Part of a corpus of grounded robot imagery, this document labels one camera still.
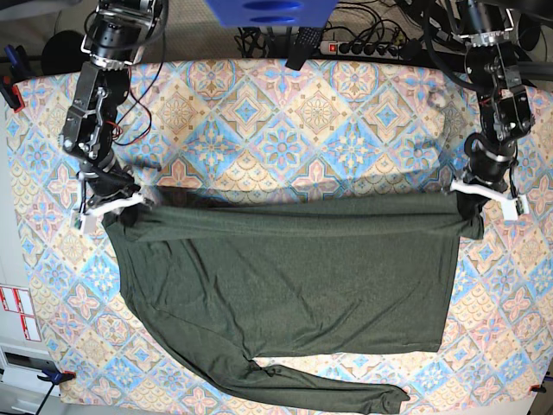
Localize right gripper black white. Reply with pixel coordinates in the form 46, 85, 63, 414
72, 159, 154, 234

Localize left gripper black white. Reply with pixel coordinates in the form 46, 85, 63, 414
447, 146, 530, 220

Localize dark green long-sleeve shirt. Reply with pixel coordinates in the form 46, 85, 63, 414
103, 194, 484, 414

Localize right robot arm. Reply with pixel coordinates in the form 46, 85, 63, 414
59, 1, 169, 233

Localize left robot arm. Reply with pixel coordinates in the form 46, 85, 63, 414
422, 1, 536, 221

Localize patterned pastel tablecloth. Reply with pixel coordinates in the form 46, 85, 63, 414
1, 60, 552, 414

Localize red white labels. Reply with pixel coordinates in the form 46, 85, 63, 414
1, 285, 41, 342

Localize black round stand base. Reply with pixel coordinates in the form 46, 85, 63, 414
41, 30, 89, 76

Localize blue clamp upper left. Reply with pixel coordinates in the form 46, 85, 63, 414
1, 45, 28, 113

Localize blue clamp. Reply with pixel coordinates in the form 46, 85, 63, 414
1, 45, 28, 113
35, 369, 76, 415

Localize blue clamp lower left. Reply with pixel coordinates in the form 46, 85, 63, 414
35, 369, 76, 415

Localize red clamp lower right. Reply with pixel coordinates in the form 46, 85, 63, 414
530, 384, 547, 393

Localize black remote control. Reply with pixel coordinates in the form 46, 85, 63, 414
285, 27, 323, 71

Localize white power strip red switch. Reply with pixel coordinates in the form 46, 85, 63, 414
319, 41, 399, 59

